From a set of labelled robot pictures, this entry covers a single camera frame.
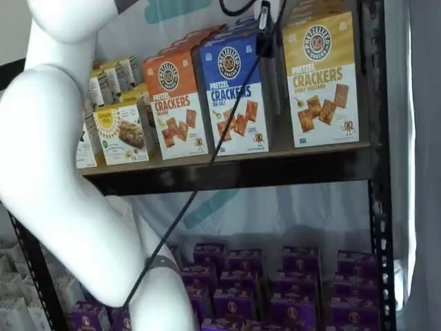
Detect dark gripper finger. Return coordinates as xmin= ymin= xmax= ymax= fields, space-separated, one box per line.
xmin=258 ymin=0 xmax=276 ymax=58

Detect white carton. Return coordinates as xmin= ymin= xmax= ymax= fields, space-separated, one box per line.
xmin=54 ymin=277 xmax=84 ymax=308
xmin=0 ymin=253 xmax=18 ymax=275
xmin=0 ymin=298 xmax=35 ymax=331
xmin=0 ymin=272 xmax=23 ymax=301
xmin=27 ymin=298 xmax=52 ymax=331
xmin=20 ymin=275 xmax=48 ymax=301

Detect looped black cable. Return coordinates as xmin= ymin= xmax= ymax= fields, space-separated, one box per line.
xmin=218 ymin=0 xmax=258 ymax=17

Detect white backdrop with teal print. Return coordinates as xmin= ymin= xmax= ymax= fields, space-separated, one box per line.
xmin=92 ymin=0 xmax=375 ymax=252

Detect yellow white pretzel crackers box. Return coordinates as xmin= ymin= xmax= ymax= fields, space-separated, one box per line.
xmin=281 ymin=12 xmax=360 ymax=148
xmin=287 ymin=0 xmax=349 ymax=21

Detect long black cable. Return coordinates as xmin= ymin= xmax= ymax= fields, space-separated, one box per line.
xmin=122 ymin=0 xmax=289 ymax=310

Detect orange white pretzel crackers box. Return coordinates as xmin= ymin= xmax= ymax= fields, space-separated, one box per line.
xmin=156 ymin=23 xmax=228 ymax=58
xmin=143 ymin=46 xmax=209 ymax=160

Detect black white cookie box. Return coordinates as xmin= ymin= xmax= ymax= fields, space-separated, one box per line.
xmin=113 ymin=54 xmax=145 ymax=90
xmin=88 ymin=65 xmax=121 ymax=108

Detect blue white pretzel crackers box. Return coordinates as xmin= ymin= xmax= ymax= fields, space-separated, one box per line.
xmin=215 ymin=15 xmax=261 ymax=39
xmin=194 ymin=33 xmax=271 ymax=157

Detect black metal shelving rack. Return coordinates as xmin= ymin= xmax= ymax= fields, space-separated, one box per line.
xmin=0 ymin=0 xmax=397 ymax=331

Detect white curtain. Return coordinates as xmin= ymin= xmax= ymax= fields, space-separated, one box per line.
xmin=380 ymin=0 xmax=441 ymax=331

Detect yellow white snack bar box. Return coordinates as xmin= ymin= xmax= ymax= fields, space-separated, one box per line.
xmin=119 ymin=88 xmax=151 ymax=108
xmin=92 ymin=103 xmax=150 ymax=166

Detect purple snack box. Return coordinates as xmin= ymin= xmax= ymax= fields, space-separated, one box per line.
xmin=110 ymin=308 xmax=132 ymax=331
xmin=192 ymin=243 xmax=228 ymax=273
xmin=229 ymin=250 xmax=263 ymax=277
xmin=201 ymin=317 xmax=245 ymax=331
xmin=270 ymin=294 xmax=318 ymax=328
xmin=334 ymin=274 xmax=378 ymax=301
xmin=185 ymin=285 xmax=212 ymax=321
xmin=282 ymin=246 xmax=320 ymax=275
xmin=220 ymin=270 xmax=259 ymax=297
xmin=337 ymin=250 xmax=376 ymax=277
xmin=329 ymin=299 xmax=380 ymax=331
xmin=213 ymin=288 xmax=256 ymax=320
xmin=275 ymin=272 xmax=318 ymax=299
xmin=70 ymin=300 xmax=111 ymax=331
xmin=181 ymin=265 xmax=217 ymax=294

